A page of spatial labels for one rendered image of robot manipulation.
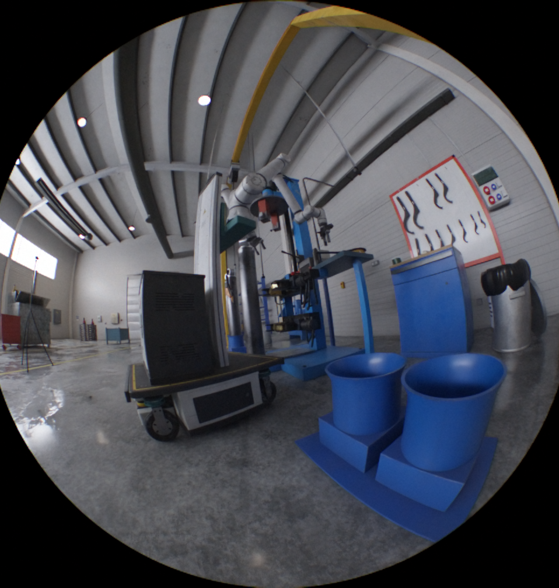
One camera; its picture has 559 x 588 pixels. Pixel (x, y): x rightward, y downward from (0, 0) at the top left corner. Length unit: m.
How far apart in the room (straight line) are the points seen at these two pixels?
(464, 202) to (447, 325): 1.86
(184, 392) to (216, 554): 0.66
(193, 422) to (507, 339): 2.11
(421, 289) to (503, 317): 0.84
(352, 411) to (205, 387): 0.63
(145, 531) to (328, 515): 0.51
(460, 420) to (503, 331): 1.39
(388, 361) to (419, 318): 1.11
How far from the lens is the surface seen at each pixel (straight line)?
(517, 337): 1.80
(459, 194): 3.08
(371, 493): 0.66
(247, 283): 2.05
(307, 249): 2.52
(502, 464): 0.82
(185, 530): 0.68
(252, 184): 1.21
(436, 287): 1.75
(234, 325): 3.29
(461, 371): 0.66
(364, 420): 0.62
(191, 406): 0.89
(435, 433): 0.47
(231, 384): 0.95
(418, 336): 1.87
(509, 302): 1.73
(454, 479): 0.55
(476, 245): 2.87
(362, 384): 0.55
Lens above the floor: 0.57
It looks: 8 degrees up
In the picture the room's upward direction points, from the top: 7 degrees counter-clockwise
